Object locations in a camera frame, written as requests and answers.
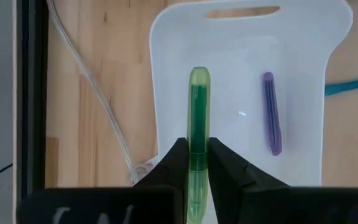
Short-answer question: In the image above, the clear lamp cable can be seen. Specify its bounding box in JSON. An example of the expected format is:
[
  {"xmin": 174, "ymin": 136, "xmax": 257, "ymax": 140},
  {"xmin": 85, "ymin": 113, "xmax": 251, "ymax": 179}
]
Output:
[{"xmin": 47, "ymin": 0, "xmax": 160, "ymax": 187}]

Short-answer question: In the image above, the purple marker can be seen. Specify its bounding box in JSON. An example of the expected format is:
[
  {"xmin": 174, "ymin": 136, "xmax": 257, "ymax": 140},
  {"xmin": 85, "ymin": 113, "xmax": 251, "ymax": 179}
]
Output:
[{"xmin": 262, "ymin": 72, "xmax": 283, "ymax": 156}]

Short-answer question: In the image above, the teal marker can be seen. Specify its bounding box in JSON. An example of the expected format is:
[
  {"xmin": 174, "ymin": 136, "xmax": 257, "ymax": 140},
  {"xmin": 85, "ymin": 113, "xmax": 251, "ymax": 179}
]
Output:
[{"xmin": 324, "ymin": 77, "xmax": 358, "ymax": 96}]

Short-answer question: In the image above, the green marker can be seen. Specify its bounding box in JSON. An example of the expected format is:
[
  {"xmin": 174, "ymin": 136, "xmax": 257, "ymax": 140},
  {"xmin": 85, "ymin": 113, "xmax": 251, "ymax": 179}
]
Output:
[{"xmin": 185, "ymin": 66, "xmax": 211, "ymax": 224}]

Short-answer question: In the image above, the white plastic bin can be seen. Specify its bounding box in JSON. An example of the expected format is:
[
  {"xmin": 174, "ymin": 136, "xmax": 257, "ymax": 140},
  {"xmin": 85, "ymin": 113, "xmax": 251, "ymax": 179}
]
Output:
[{"xmin": 149, "ymin": 0, "xmax": 354, "ymax": 224}]

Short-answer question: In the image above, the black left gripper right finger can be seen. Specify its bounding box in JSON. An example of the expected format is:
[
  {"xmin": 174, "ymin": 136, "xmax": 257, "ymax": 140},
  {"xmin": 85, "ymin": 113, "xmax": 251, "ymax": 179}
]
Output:
[{"xmin": 208, "ymin": 137, "xmax": 291, "ymax": 224}]

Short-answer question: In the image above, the black aluminium table frame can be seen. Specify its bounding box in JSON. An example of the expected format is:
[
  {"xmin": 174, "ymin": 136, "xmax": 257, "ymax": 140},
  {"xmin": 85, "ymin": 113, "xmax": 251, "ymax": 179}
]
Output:
[{"xmin": 12, "ymin": 0, "xmax": 49, "ymax": 200}]

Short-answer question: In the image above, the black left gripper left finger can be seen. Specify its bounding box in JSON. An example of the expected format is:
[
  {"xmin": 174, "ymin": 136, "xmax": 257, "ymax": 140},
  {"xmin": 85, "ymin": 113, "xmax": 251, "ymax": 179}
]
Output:
[{"xmin": 134, "ymin": 137, "xmax": 190, "ymax": 224}]

